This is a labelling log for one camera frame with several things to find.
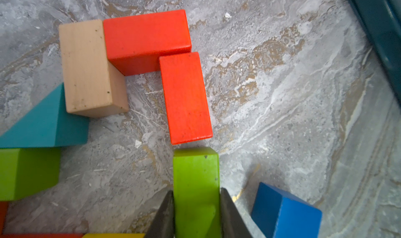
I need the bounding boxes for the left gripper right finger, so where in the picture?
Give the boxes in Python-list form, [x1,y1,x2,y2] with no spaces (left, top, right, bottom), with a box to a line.
[220,187,252,238]

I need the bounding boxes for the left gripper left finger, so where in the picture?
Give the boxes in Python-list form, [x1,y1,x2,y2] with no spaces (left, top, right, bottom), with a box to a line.
[144,191,174,238]

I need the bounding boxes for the green block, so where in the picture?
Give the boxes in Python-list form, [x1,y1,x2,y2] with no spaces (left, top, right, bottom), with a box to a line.
[173,147,222,238]
[1,148,61,201]

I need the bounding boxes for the blue cube block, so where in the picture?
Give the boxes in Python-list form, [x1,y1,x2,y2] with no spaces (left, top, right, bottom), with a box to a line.
[251,182,322,238]

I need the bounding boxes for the yellow block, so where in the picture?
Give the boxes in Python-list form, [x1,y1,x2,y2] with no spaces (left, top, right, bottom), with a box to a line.
[82,233,145,238]

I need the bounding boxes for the red block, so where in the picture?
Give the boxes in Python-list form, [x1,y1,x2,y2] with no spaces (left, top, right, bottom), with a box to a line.
[159,52,213,145]
[1,201,84,238]
[103,9,192,76]

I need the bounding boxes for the teal triangle block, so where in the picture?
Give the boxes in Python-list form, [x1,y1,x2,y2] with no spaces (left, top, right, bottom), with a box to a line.
[1,84,89,148]

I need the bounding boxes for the natural wood block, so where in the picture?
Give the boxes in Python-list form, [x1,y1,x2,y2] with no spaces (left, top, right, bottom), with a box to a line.
[58,19,129,118]

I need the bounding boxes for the teal stapler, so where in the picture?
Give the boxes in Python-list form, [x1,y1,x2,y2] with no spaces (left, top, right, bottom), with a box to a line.
[349,0,401,102]

